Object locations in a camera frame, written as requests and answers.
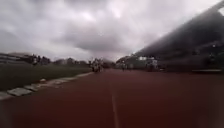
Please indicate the group of people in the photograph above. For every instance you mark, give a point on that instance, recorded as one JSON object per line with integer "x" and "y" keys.
{"x": 96, "y": 65}

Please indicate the row of trees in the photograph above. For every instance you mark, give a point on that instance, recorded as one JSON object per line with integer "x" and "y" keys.
{"x": 66, "y": 61}

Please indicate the red running track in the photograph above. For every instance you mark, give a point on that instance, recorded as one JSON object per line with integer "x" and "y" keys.
{"x": 156, "y": 100}

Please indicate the green grass field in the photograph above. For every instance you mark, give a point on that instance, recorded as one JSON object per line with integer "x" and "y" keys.
{"x": 30, "y": 75}

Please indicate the large grandstand building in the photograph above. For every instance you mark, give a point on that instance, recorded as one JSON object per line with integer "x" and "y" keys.
{"x": 193, "y": 43}

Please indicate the grey stone kerb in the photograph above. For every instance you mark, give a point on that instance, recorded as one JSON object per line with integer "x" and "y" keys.
{"x": 20, "y": 91}

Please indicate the low pale building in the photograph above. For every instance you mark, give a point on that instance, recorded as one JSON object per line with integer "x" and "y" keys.
{"x": 13, "y": 58}

